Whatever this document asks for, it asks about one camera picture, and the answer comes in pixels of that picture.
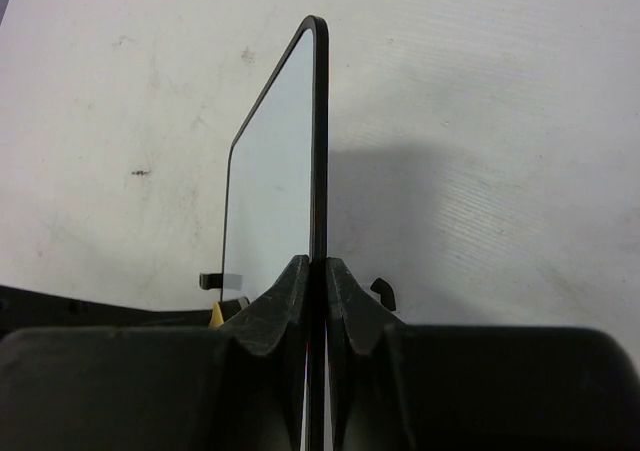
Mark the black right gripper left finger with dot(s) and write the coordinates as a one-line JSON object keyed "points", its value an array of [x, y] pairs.
{"points": [[139, 388]]}

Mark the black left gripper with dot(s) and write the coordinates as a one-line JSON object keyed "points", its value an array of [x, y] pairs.
{"points": [[21, 309]]}

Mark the small black-framed whiteboard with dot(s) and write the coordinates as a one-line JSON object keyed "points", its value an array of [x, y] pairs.
{"points": [[275, 232]]}

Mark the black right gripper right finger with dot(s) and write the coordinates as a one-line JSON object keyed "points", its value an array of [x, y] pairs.
{"points": [[396, 386]]}

